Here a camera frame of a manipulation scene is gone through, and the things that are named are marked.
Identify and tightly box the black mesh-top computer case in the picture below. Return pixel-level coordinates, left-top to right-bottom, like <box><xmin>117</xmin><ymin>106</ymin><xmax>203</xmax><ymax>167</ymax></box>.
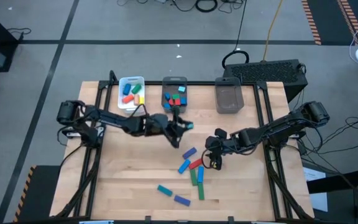
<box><xmin>222</xmin><ymin>58</ymin><xmax>309</xmax><ymax>103</ymax></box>

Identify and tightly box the teal long block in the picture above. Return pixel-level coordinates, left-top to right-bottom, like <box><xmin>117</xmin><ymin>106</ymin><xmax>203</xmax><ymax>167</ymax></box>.
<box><xmin>157</xmin><ymin>184</ymin><xmax>173</xmax><ymax>197</ymax></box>

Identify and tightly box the white paper sheet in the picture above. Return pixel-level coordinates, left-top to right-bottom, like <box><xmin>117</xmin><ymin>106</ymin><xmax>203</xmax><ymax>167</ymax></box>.
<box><xmin>303</xmin><ymin>166</ymin><xmax>329</xmax><ymax>213</ymax></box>

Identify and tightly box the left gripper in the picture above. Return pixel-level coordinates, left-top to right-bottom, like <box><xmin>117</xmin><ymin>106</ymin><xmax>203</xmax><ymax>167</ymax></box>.
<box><xmin>146</xmin><ymin>106</ymin><xmax>194</xmax><ymax>149</ymax></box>

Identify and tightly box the red long block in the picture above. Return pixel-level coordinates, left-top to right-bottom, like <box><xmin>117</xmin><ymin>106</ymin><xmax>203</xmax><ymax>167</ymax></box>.
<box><xmin>188</xmin><ymin>158</ymin><xmax>203</xmax><ymax>170</ymax></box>

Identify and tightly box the grey translucent plastic bin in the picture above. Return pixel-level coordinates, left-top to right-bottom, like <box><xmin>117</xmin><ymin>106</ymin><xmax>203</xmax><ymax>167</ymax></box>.
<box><xmin>214</xmin><ymin>77</ymin><xmax>245</xmax><ymax>114</ymax></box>
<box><xmin>161</xmin><ymin>76</ymin><xmax>188</xmax><ymax>113</ymax></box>

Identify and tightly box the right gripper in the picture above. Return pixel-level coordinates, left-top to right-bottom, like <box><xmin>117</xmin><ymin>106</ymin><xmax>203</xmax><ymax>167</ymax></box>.
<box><xmin>205</xmin><ymin>128</ymin><xmax>234</xmax><ymax>171</ymax></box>

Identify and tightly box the black mat with striped edges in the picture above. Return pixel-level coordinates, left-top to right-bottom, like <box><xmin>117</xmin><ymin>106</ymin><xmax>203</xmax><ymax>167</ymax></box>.
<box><xmin>12</xmin><ymin>164</ymin><xmax>62</xmax><ymax>223</ymax></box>
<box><xmin>301</xmin><ymin>0</ymin><xmax>358</xmax><ymax>47</ymax></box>

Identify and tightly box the black hanging cable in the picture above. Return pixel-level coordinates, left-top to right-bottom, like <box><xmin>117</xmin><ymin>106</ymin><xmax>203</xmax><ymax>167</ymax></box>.
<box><xmin>221</xmin><ymin>0</ymin><xmax>250</xmax><ymax>70</ymax></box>

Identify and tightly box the dark blue long block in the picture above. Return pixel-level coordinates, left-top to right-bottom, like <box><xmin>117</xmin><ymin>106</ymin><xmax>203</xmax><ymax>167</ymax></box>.
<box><xmin>182</xmin><ymin>147</ymin><xmax>198</xmax><ymax>160</ymax></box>

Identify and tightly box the black cable coil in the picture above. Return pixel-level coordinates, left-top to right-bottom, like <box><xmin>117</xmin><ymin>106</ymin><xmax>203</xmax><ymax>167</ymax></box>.
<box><xmin>195</xmin><ymin>0</ymin><xmax>219</xmax><ymax>13</ymax></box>

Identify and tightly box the purple long block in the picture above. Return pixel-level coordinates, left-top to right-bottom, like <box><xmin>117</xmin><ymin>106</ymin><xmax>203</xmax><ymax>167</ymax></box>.
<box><xmin>173</xmin><ymin>195</ymin><xmax>191</xmax><ymax>207</ymax></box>

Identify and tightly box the yellow hanging cable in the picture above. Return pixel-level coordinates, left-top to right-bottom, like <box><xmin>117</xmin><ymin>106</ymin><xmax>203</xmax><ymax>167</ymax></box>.
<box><xmin>261</xmin><ymin>0</ymin><xmax>284</xmax><ymax>62</ymax></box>

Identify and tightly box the white plastic bin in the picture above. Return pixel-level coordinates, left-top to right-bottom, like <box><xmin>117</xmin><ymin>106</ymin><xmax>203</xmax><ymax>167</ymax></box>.
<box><xmin>118</xmin><ymin>76</ymin><xmax>145</xmax><ymax>110</ymax></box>

